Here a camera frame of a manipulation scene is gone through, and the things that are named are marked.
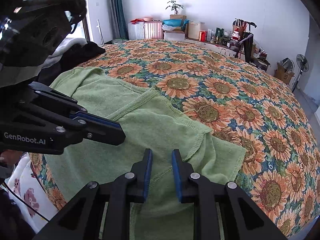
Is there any pink ribbed suitcase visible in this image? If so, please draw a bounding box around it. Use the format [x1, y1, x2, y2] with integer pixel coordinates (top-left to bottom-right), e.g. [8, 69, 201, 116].
[144, 20, 163, 40]

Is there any green knit shirt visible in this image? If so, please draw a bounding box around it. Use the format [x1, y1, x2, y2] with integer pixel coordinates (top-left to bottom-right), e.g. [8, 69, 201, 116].
[45, 67, 246, 239]

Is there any teal curtain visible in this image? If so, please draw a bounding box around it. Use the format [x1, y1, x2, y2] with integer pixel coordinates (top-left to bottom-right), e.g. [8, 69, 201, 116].
[111, 0, 129, 40]

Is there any red tin can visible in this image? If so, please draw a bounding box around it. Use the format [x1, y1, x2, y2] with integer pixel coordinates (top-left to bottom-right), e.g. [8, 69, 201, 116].
[199, 30, 207, 42]

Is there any white ribbed suitcase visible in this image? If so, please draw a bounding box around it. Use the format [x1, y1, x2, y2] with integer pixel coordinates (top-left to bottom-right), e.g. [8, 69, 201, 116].
[127, 22, 145, 40]

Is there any black standing fan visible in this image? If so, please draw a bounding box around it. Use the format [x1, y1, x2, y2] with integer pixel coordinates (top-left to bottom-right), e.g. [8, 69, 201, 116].
[292, 54, 309, 92]

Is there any potted green plant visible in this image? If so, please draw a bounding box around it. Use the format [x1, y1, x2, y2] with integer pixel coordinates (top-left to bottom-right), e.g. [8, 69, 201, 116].
[166, 0, 184, 15]

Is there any white grey garment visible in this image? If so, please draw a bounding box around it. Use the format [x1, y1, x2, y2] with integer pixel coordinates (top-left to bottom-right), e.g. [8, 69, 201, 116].
[40, 37, 87, 68]

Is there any sunflower pattern bedspread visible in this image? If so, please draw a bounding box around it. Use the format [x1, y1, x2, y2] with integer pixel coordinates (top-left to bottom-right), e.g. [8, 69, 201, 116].
[30, 40, 319, 238]

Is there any brown cardboard box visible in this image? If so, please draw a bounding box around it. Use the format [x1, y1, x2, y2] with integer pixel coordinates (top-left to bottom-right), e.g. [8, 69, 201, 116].
[274, 63, 295, 85]

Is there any cream plastic bucket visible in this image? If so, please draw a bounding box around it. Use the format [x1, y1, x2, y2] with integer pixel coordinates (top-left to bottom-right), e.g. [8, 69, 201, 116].
[188, 21, 202, 40]

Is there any black garment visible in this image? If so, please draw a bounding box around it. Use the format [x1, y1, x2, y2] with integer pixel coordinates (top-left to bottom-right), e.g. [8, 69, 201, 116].
[36, 41, 105, 86]

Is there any teal basin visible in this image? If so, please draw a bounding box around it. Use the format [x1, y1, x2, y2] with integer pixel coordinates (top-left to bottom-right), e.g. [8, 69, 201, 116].
[163, 19, 182, 27]

